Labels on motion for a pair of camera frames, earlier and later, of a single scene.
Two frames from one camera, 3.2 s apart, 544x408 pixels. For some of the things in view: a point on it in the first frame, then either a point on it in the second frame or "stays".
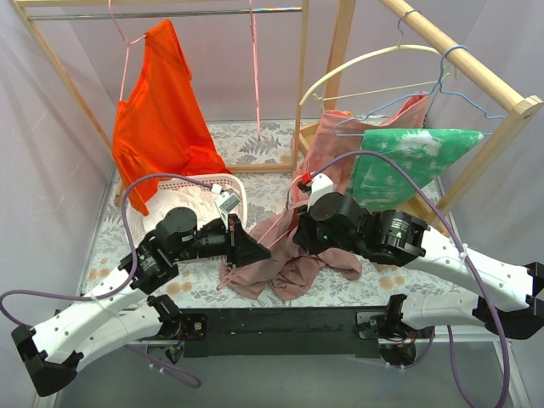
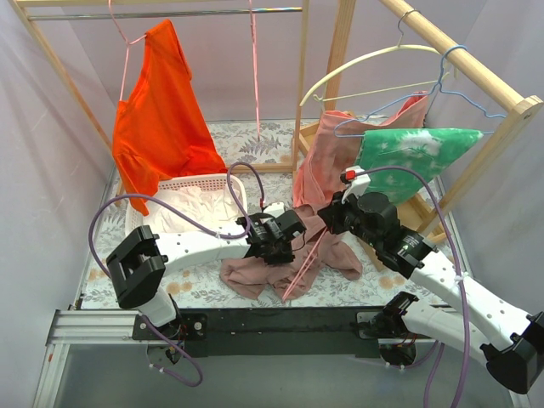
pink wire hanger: (287, 208) -> (298, 279)
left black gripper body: (232, 240) -> (277, 252)
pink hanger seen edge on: (251, 2) stays
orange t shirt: (160, 130) stays
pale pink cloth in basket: (201, 201) stays
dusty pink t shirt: (286, 270) stays
